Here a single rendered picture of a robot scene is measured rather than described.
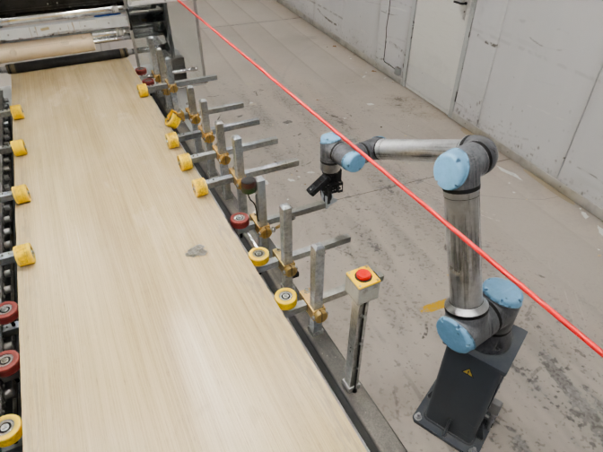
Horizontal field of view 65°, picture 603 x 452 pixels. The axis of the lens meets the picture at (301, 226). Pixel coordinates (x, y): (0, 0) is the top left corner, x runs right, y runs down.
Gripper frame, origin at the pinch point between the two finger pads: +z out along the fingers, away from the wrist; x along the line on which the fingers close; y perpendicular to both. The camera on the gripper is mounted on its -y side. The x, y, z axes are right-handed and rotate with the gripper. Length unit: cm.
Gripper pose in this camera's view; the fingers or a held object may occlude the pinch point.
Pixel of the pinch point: (325, 206)
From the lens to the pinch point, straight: 220.8
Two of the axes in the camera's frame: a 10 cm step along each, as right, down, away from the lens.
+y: 9.0, -2.8, 3.4
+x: -4.4, -5.5, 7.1
